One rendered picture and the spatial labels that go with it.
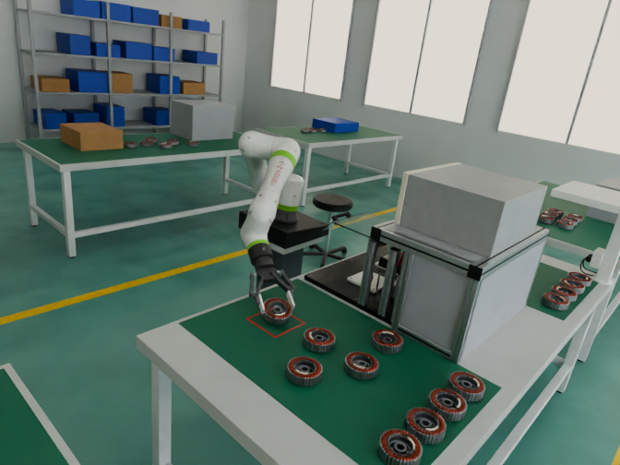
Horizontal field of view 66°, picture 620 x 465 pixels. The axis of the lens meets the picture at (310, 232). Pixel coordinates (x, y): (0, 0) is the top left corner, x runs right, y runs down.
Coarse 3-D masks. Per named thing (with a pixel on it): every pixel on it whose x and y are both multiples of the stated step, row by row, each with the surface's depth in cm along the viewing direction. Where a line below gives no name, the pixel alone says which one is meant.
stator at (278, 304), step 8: (264, 304) 175; (272, 304) 178; (280, 304) 178; (288, 304) 178; (264, 312) 172; (272, 312) 176; (280, 312) 176; (288, 312) 175; (272, 320) 172; (280, 320) 172; (288, 320) 175
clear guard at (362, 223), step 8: (352, 216) 203; (360, 216) 204; (368, 216) 205; (376, 216) 206; (328, 224) 195; (336, 224) 201; (344, 224) 192; (352, 224) 193; (360, 224) 194; (368, 224) 195; (376, 224) 196; (360, 232) 185; (368, 232) 186; (376, 240) 180
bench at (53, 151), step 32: (64, 160) 349; (96, 160) 359; (128, 160) 372; (160, 160) 392; (224, 160) 548; (32, 192) 405; (64, 192) 348; (224, 192) 560; (256, 192) 521; (32, 224) 414; (128, 224) 395
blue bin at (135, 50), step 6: (114, 42) 718; (120, 42) 706; (126, 42) 696; (132, 42) 702; (138, 42) 709; (120, 48) 710; (126, 48) 699; (132, 48) 705; (138, 48) 712; (144, 48) 718; (150, 48) 725; (126, 54) 702; (132, 54) 708; (138, 54) 715; (144, 54) 721; (150, 54) 728
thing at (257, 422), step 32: (352, 256) 242; (544, 256) 274; (320, 288) 206; (608, 288) 243; (512, 320) 199; (544, 320) 202; (576, 320) 205; (160, 352) 152; (192, 352) 154; (480, 352) 173; (512, 352) 176; (544, 352) 178; (192, 384) 140; (224, 384) 142; (512, 384) 158; (224, 416) 130; (256, 416) 131; (288, 416) 132; (480, 416) 141; (256, 448) 122; (288, 448) 122; (320, 448) 123; (448, 448) 128
